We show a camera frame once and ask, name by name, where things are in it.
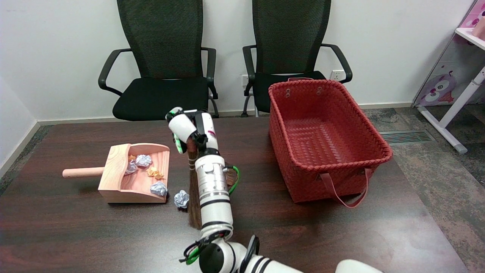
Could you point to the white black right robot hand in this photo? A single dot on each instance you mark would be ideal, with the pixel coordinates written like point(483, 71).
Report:
point(183, 123)

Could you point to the white paper ball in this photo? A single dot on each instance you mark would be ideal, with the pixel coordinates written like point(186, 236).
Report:
point(131, 167)
point(158, 188)
point(143, 160)
point(181, 198)

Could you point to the brown straw hand broom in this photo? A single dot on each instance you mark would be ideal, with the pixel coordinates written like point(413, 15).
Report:
point(195, 204)

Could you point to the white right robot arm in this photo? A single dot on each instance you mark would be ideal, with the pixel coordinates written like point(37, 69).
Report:
point(214, 189)

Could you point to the wooden dustpan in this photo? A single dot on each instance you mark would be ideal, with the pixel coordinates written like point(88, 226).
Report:
point(132, 185)

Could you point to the black mesh office chair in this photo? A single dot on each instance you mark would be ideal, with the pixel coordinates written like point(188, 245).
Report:
point(288, 34)
point(163, 38)

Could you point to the red woven basket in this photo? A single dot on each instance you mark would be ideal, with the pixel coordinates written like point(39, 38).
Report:
point(322, 129)

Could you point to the metal floor vent grille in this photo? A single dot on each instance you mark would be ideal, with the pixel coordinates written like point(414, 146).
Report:
point(405, 137)

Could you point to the pink white children's desk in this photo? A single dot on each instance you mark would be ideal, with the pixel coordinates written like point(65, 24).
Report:
point(443, 83)

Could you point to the white wall outlet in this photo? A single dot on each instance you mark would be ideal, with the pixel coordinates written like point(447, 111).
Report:
point(245, 80)
point(336, 74)

